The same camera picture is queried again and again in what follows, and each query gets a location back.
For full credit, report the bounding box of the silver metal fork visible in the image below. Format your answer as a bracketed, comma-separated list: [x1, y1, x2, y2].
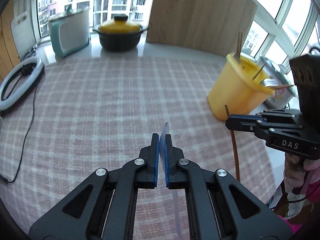
[260, 79, 279, 87]

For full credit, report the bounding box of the short red chopstick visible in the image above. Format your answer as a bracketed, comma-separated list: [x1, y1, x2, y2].
[224, 104, 241, 183]

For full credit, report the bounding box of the brown red chopstick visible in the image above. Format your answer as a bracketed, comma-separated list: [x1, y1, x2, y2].
[236, 30, 244, 59]

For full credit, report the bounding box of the right hand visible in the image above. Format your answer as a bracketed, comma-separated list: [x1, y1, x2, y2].
[284, 153, 319, 193]

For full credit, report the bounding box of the yellow plastic utensil container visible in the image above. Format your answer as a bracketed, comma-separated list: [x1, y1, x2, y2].
[207, 54, 273, 121]

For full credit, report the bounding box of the white floral slow cooker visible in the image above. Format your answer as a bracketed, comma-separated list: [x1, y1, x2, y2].
[257, 56, 295, 109]

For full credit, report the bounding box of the pink jacket sleeve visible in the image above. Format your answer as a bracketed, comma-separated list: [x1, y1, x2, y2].
[280, 179, 320, 240]

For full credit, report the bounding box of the pink plaid tablecloth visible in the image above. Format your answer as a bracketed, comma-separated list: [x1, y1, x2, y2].
[1, 56, 276, 233]

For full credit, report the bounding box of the large light wooden board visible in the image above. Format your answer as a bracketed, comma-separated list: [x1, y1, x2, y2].
[146, 0, 258, 56]

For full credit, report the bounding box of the black pot yellow lid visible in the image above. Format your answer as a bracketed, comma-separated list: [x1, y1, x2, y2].
[92, 15, 148, 52]

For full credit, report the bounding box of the white teal electric cooker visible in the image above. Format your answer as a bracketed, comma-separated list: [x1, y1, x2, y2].
[48, 7, 91, 58]

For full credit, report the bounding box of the pine wooden board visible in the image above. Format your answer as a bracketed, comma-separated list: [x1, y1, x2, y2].
[0, 0, 21, 81]

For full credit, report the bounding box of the white plastic cutting board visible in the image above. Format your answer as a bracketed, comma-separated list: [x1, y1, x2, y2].
[10, 11, 36, 60]

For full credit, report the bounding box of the black ring light cable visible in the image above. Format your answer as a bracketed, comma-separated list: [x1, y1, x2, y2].
[0, 87, 38, 184]

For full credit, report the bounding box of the white ring light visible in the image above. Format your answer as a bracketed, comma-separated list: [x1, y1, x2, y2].
[1, 56, 44, 114]

